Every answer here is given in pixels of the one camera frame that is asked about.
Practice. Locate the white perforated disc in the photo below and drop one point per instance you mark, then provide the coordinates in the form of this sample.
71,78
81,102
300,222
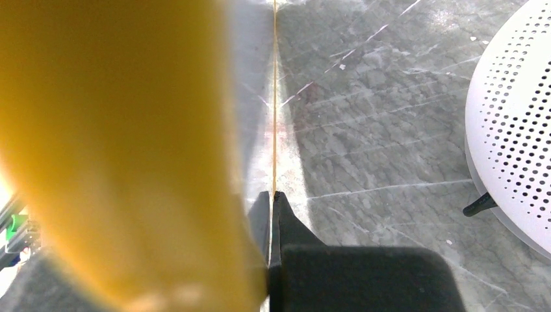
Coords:
507,125

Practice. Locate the yellow-framed whiteboard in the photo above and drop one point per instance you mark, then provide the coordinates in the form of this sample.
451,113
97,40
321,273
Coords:
118,130

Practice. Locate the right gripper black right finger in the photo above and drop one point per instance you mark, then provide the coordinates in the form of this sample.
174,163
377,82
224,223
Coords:
287,228

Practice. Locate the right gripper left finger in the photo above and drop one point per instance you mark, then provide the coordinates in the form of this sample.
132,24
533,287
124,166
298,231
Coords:
259,218

